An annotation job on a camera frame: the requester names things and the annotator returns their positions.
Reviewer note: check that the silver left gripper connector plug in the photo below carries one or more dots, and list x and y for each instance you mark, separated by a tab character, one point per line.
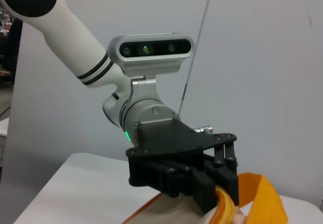
203	129

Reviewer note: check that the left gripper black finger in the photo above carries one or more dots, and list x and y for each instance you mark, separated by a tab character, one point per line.
227	176
202	191

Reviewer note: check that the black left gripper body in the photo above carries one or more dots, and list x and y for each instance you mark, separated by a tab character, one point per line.
166	138

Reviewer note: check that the silver camera mount bracket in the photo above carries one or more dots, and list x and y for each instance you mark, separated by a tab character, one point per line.
143	90

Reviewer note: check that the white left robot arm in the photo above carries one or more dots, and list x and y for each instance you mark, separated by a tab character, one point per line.
70	32

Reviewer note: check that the beige food bag orange zipper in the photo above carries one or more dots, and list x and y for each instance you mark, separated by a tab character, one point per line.
262	196

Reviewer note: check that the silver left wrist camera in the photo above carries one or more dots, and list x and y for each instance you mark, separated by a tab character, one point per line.
151	50

